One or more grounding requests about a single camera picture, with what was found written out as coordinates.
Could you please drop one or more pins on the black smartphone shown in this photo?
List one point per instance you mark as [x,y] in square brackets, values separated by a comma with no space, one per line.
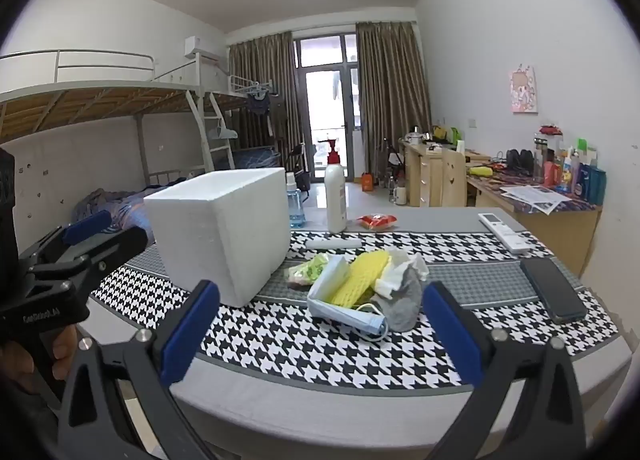
[552,290]

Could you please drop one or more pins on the white foam box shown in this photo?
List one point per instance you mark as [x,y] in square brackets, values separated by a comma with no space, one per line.
[215,235]

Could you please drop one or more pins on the glass balcony door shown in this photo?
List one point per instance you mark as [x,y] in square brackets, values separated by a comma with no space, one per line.
[325,105]

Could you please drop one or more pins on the blue face mask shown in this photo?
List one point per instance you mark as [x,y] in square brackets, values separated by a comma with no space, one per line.
[340,315]

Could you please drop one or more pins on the wooden chair smiley back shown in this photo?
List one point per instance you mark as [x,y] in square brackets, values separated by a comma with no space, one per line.
[452,178]

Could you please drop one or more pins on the white remote control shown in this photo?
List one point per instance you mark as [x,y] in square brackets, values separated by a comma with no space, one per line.
[502,232]

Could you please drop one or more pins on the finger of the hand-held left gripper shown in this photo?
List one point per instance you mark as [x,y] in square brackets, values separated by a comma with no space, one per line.
[120,242]
[87,227]

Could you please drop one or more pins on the white foam sheet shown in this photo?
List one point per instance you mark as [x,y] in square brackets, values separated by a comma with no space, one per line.
[330,275]

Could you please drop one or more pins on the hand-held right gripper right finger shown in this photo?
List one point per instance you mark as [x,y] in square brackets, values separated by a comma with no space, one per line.
[452,335]

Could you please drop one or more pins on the printed papers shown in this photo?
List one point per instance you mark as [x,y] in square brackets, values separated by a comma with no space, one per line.
[537,197]

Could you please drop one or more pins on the white pump bottle red top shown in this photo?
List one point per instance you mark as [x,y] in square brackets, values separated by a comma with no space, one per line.
[335,200]

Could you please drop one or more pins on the group of bottles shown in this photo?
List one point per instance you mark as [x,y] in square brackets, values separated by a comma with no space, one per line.
[575,175]

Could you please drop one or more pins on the blue spray bottle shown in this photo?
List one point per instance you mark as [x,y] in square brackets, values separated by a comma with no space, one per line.
[296,212]

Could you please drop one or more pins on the blue plaid mattress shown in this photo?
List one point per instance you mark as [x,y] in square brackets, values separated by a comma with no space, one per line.
[255,158]

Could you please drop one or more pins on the green and white plastic packet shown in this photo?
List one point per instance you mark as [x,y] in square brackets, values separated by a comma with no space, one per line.
[302,272]

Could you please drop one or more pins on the blue orange quilt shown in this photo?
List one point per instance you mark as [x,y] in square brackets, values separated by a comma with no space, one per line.
[120,205]

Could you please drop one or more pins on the white air conditioner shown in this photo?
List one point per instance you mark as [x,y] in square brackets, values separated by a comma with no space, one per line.
[202,48]

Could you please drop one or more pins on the orange bag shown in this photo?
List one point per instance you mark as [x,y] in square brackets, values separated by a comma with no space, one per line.
[368,183]

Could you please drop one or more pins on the white electric pot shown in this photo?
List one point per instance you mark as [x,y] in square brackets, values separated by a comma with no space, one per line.
[415,136]

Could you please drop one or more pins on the person's left hand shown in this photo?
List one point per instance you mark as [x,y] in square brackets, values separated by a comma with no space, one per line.
[64,350]

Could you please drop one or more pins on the yellow pouch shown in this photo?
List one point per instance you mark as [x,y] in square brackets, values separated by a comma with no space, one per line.
[480,172]

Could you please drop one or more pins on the wooden desk with drawers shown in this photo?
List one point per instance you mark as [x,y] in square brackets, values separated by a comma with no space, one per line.
[422,175]

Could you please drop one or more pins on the houndstooth table cloth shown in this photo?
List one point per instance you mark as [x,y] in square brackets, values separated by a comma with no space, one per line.
[300,350]

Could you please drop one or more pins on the yellow foam net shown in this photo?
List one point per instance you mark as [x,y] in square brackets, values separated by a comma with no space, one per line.
[357,277]

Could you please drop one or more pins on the black folding chair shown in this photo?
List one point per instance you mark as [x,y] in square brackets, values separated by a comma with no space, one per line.
[299,165]

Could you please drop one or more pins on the white tissue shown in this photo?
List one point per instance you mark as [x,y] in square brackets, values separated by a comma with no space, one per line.
[400,265]

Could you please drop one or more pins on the wooden desk patterned cover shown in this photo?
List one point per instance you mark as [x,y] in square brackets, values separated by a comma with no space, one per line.
[560,235]

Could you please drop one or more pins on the pink wall poster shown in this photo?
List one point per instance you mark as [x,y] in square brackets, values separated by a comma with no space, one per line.
[524,89]

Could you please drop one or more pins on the dark hanging clothes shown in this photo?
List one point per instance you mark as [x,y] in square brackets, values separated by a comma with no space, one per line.
[260,108]

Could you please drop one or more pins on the white clothes hanger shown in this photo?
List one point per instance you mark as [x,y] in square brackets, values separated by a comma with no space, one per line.
[222,132]

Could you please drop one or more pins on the white bunk bed ladder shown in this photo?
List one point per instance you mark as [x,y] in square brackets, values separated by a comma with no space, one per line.
[212,140]

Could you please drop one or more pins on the red snack packet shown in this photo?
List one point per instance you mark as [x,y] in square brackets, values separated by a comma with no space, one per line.
[376,222]

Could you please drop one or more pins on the black headphones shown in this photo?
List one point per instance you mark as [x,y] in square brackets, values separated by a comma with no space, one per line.
[520,160]

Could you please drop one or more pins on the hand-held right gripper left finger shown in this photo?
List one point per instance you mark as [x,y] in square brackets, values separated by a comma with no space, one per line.
[192,335]

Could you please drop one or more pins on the large white metal bunk bed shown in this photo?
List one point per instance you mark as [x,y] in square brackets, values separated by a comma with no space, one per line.
[90,98]

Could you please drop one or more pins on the person's left forearm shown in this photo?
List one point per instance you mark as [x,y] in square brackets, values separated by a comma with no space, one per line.
[27,412]

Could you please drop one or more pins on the grey sock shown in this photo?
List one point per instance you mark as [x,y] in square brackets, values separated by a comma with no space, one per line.
[402,305]

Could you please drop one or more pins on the brown curtain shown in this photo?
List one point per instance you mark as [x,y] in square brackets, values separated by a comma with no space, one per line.
[265,85]
[390,90]

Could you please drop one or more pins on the small white metal bunk bed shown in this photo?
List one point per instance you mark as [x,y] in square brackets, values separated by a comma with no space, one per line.
[235,103]

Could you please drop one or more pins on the white paper roll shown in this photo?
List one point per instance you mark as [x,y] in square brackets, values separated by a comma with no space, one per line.
[334,244]

